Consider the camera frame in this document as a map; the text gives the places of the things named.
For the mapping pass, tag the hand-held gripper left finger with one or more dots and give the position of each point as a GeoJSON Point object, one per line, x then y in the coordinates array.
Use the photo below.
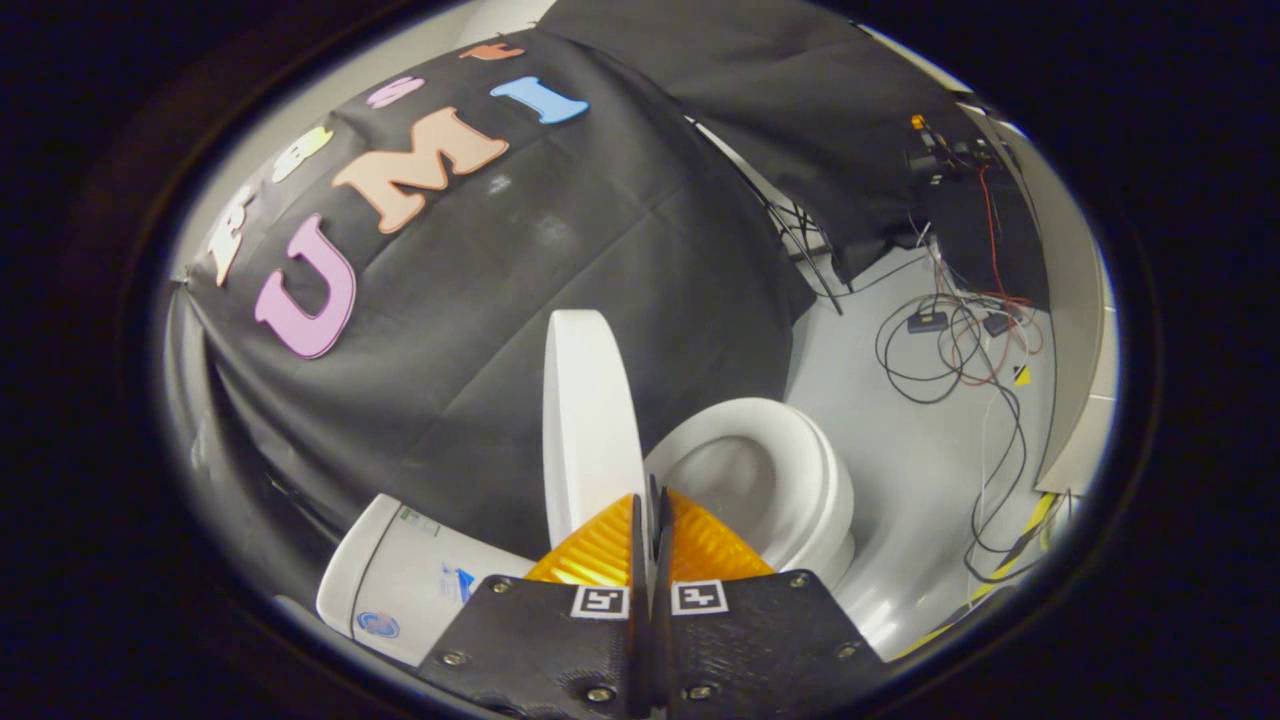
{"type": "Point", "coordinates": [545, 640]}

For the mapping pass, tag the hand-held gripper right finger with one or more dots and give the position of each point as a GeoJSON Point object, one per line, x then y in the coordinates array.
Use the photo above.
{"type": "Point", "coordinates": [760, 640]}

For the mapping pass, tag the white toilet lid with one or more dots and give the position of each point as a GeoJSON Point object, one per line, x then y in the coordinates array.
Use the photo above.
{"type": "Point", "coordinates": [590, 420]}

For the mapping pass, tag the white toilet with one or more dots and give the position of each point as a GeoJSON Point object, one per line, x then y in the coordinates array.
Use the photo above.
{"type": "Point", "coordinates": [400, 580]}

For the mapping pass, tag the white toilet seat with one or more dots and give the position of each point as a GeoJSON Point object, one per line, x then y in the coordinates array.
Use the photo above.
{"type": "Point", "coordinates": [805, 450]}

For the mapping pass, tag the black backdrop cloth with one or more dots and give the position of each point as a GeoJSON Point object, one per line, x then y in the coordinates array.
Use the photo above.
{"type": "Point", "coordinates": [500, 300]}

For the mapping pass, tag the black light stand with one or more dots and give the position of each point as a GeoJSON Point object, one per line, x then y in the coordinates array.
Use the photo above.
{"type": "Point", "coordinates": [815, 270]}

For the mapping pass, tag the small black power adapter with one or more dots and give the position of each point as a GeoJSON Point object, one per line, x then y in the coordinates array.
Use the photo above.
{"type": "Point", "coordinates": [997, 325]}

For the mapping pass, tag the dark draped cloth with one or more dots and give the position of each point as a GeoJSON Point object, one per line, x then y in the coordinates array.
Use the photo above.
{"type": "Point", "coordinates": [990, 230]}

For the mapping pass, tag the black device with orange part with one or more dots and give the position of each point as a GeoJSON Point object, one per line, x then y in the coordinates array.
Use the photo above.
{"type": "Point", "coordinates": [945, 150]}

